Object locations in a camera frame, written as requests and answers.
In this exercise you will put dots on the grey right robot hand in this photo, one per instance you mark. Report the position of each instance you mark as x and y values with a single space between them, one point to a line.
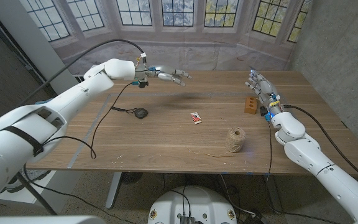
264 88

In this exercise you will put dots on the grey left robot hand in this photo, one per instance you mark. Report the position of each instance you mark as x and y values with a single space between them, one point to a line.
166 74

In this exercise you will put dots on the red white match box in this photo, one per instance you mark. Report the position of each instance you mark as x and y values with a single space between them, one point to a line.
195 118

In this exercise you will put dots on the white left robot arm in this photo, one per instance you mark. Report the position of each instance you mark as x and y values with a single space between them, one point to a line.
42 124

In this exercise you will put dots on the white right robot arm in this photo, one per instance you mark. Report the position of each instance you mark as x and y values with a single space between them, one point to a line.
328 168

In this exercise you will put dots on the wooden block with two holes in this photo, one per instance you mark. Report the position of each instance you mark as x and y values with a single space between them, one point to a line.
250 105

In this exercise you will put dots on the printed window backdrop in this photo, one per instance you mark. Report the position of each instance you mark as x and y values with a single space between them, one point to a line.
228 56

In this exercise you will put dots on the brown twine spool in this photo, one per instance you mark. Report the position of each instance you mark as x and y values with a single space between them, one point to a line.
235 140

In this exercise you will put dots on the loose twine strand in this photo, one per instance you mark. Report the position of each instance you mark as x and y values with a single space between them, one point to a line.
210 154

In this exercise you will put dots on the grey table leg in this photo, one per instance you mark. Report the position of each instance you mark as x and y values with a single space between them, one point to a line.
113 189
273 194

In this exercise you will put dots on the black round fan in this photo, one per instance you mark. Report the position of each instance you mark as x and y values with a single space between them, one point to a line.
131 178

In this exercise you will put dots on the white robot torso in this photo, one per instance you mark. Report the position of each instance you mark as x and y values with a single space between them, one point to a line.
194 202

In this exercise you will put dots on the white robot chest rim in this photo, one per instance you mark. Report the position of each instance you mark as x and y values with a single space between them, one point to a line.
42 220

